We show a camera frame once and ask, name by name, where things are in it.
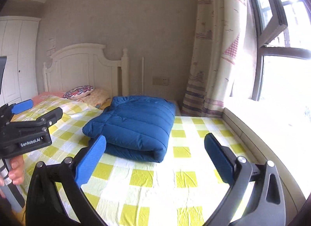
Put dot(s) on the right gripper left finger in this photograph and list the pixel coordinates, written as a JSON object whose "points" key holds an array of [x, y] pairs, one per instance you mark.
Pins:
{"points": [[44, 205]]}

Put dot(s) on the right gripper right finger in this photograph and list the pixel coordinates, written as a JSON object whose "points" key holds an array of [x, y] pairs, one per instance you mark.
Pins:
{"points": [[266, 205]]}

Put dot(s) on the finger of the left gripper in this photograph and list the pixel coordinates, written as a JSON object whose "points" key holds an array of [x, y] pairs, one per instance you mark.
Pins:
{"points": [[7, 112], [44, 121]]}

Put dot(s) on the blue padded jacket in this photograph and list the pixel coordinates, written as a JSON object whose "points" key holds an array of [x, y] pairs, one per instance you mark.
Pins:
{"points": [[135, 127]]}

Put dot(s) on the person's left hand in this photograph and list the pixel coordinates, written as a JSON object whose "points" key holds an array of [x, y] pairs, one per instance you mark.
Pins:
{"points": [[16, 174]]}

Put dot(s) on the pink blanket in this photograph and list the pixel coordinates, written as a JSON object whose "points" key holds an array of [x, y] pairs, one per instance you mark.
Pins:
{"points": [[42, 96]]}

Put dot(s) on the colourful patterned pillow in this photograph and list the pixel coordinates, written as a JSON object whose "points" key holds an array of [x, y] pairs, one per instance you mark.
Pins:
{"points": [[79, 92]]}

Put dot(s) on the beige window sill ledge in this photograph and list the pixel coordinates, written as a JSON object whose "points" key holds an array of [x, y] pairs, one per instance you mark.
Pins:
{"points": [[278, 134]]}

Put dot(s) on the peach floral pillow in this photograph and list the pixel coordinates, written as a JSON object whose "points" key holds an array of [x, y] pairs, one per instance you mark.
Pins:
{"points": [[98, 98]]}

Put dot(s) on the yellow pillow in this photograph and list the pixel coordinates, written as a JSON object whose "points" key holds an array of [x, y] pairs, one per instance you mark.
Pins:
{"points": [[106, 104]]}

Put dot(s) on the white wooden headboard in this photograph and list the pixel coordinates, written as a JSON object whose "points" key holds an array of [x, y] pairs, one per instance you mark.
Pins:
{"points": [[86, 64]]}

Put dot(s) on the white wardrobe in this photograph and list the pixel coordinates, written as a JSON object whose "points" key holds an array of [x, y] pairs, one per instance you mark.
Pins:
{"points": [[18, 44]]}

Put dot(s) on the yellow checkered bed sheet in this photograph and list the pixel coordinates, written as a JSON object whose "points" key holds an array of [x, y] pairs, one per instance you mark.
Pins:
{"points": [[184, 189]]}

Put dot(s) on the white stick desk lamp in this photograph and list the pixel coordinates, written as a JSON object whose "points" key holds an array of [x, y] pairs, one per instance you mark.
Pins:
{"points": [[142, 76]]}

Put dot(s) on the white bedside table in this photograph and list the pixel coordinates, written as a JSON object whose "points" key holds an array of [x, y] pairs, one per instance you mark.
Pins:
{"points": [[177, 109]]}

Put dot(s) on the patterned striped curtain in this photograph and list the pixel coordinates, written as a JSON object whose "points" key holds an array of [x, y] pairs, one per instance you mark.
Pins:
{"points": [[219, 39]]}

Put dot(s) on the dark framed window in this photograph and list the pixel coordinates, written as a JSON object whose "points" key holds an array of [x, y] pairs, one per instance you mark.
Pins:
{"points": [[283, 50]]}

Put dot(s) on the grey left gripper handle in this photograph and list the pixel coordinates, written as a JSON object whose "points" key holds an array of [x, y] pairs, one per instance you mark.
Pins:
{"points": [[10, 190]]}

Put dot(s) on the beige wall socket panel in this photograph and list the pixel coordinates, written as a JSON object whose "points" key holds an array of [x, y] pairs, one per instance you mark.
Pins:
{"points": [[161, 81]]}

